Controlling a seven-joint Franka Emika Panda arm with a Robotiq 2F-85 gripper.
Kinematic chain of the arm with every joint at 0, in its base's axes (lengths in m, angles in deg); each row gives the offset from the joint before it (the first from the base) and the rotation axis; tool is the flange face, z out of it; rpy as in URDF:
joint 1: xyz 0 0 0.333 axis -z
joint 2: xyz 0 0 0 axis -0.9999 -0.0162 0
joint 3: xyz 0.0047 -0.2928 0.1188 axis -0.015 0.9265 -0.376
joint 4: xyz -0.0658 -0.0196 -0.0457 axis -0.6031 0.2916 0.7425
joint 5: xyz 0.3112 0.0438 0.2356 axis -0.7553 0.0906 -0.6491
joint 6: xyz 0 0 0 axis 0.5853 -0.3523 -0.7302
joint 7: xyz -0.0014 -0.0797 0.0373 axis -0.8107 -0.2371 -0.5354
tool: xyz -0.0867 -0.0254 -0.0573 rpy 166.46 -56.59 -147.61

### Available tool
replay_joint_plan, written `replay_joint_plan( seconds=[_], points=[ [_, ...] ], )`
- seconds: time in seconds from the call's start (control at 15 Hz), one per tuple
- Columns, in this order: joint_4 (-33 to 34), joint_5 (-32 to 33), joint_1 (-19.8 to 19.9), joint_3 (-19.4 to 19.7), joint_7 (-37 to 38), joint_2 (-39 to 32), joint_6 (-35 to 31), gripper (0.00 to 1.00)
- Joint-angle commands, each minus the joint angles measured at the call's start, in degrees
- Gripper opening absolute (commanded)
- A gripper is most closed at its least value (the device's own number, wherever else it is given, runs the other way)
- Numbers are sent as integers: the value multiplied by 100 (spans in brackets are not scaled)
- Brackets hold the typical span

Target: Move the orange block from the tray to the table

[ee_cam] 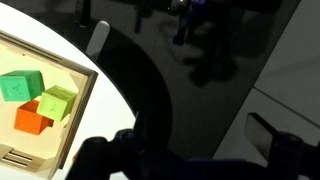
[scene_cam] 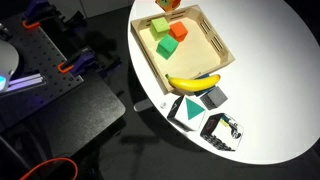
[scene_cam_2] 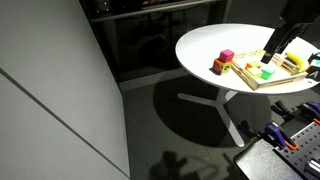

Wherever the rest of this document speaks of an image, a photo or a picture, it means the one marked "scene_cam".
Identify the orange block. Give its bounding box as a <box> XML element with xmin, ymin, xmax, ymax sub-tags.
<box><xmin>168</xmin><ymin>21</ymin><xmax>189</xmax><ymax>43</ymax></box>

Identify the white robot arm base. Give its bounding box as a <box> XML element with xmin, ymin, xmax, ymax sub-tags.
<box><xmin>0</xmin><ymin>39</ymin><xmax>20</xmax><ymax>93</ymax></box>

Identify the dark green letter block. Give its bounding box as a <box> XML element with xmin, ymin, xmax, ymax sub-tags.
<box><xmin>155</xmin><ymin>34</ymin><xmax>180</xmax><ymax>61</ymax></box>

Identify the wooden tray with slots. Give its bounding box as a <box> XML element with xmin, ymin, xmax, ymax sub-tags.
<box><xmin>129</xmin><ymin>4</ymin><xmax>236</xmax><ymax>96</ymax></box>

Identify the light green block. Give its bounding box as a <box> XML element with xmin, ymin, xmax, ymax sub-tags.
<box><xmin>149</xmin><ymin>17</ymin><xmax>171</xmax><ymax>42</ymax></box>

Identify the grey table foot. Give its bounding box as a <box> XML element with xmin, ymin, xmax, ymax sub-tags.
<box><xmin>133</xmin><ymin>99</ymin><xmax>155</xmax><ymax>113</ymax></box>

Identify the yellow banana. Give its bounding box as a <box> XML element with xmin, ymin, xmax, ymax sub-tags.
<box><xmin>164</xmin><ymin>73</ymin><xmax>222</xmax><ymax>93</ymax></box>

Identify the white cube with teal triangle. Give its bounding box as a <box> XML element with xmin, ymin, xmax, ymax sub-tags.
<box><xmin>166</xmin><ymin>94</ymin><xmax>208</xmax><ymax>133</ymax></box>

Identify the grey cube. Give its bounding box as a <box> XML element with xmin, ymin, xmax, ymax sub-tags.
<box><xmin>199</xmin><ymin>85</ymin><xmax>229</xmax><ymax>111</ymax></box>

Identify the black and white printed cube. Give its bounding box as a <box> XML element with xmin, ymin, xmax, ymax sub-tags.
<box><xmin>199</xmin><ymin>112</ymin><xmax>245</xmax><ymax>153</ymax></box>

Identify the black flat plate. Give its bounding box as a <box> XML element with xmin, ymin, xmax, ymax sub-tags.
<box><xmin>19</xmin><ymin>71</ymin><xmax>127</xmax><ymax>162</ymax></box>

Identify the black clamp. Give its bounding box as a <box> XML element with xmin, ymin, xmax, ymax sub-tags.
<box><xmin>63</xmin><ymin>10</ymin><xmax>89</xmax><ymax>30</ymax></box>

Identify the black perforated breadboard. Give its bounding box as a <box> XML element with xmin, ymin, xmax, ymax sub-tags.
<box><xmin>0</xmin><ymin>13</ymin><xmax>85</xmax><ymax>132</ymax></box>

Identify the orange cable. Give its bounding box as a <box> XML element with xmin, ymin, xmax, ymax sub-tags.
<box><xmin>18</xmin><ymin>156</ymin><xmax>80</xmax><ymax>180</ymax></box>

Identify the aluminium rail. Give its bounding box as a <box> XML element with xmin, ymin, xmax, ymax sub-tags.
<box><xmin>4</xmin><ymin>73</ymin><xmax>47</xmax><ymax>94</ymax></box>

